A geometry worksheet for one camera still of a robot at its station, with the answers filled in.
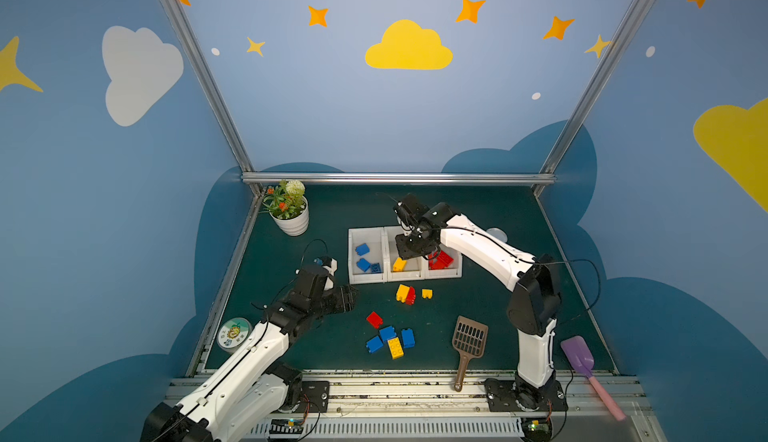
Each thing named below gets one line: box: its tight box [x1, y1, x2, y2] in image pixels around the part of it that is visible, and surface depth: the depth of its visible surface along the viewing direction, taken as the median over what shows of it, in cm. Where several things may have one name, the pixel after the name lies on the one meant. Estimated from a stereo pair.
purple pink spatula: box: [561, 336, 626, 421], surface depth 82 cm
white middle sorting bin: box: [383, 226, 426, 282], surface depth 95 cm
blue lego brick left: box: [366, 336, 383, 353], surface depth 84 cm
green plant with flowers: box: [259, 180, 307, 220], surface depth 100 cm
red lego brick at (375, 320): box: [366, 311, 384, 329], surface depth 88 cm
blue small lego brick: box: [355, 243, 370, 256], surface depth 105 cm
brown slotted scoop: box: [452, 315, 488, 392], surface depth 86 cm
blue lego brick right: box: [401, 328, 415, 349], surface depth 84 cm
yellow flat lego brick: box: [387, 337, 404, 360], surface depth 83 cm
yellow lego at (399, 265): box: [393, 257, 407, 272], surface depth 98 cm
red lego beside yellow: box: [406, 286, 417, 305], surface depth 92 cm
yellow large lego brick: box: [396, 284, 410, 303], surface depth 92 cm
